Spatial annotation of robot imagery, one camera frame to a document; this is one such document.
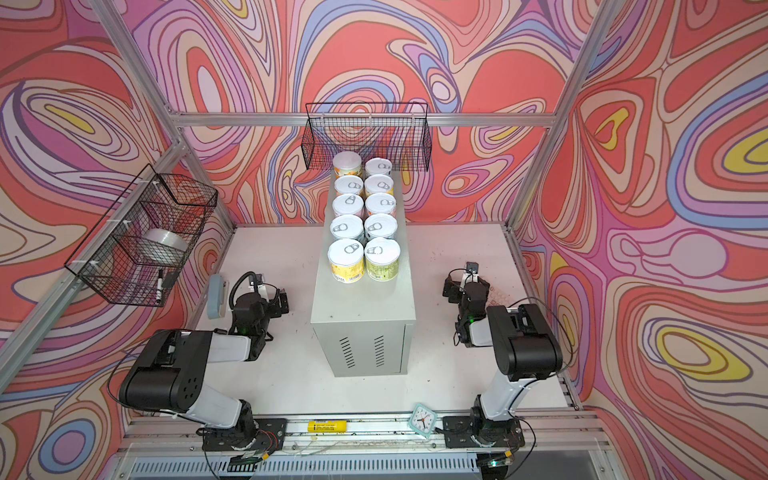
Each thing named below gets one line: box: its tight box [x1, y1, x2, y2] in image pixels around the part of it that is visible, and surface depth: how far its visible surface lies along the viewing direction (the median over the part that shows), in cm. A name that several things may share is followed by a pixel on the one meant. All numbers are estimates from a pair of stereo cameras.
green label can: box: [365, 237, 401, 282], surface depth 61 cm
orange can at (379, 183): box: [364, 174, 394, 196], surface depth 75 cm
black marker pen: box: [156, 268, 164, 303], surface depth 73 cm
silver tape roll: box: [143, 228, 191, 252], surface depth 75 cm
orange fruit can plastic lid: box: [332, 150, 362, 179], surface depth 78 cm
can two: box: [327, 238, 365, 284], surface depth 61 cm
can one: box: [332, 194, 364, 214], surface depth 71 cm
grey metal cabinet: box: [310, 172, 417, 377], surface depth 64 cm
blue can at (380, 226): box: [364, 213, 398, 239], surface depth 66 cm
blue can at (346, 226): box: [330, 214, 363, 239], surface depth 66 cm
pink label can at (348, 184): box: [334, 175, 364, 194], surface depth 75 cm
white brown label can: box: [365, 157, 393, 175], surface depth 80 cm
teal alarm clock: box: [408, 402, 438, 438], surface depth 75 cm
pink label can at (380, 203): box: [365, 192, 397, 214], surface depth 71 cm
